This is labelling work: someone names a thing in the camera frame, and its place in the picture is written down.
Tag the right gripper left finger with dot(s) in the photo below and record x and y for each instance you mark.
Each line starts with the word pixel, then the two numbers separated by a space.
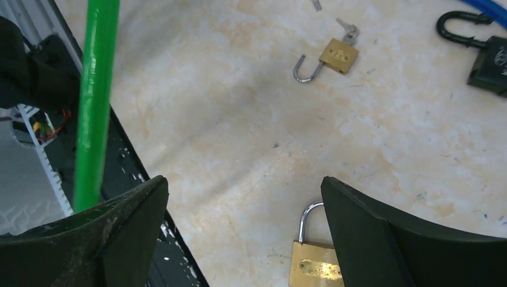
pixel 111 244

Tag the small brass padlock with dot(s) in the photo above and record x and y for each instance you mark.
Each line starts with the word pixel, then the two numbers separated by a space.
pixel 338 55

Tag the large brass padlock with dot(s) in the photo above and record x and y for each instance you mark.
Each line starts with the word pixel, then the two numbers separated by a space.
pixel 313 264

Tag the blue cable lock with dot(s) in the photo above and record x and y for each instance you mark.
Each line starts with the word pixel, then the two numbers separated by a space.
pixel 488 7

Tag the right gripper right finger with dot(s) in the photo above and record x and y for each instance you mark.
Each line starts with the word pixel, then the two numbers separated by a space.
pixel 380 245

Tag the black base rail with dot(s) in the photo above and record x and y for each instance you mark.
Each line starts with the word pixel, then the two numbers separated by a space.
pixel 41 65

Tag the green cable lock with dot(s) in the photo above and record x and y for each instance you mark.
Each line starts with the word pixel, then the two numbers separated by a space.
pixel 94 103

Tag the black padlock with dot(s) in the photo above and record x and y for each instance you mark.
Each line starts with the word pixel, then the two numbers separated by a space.
pixel 489 69

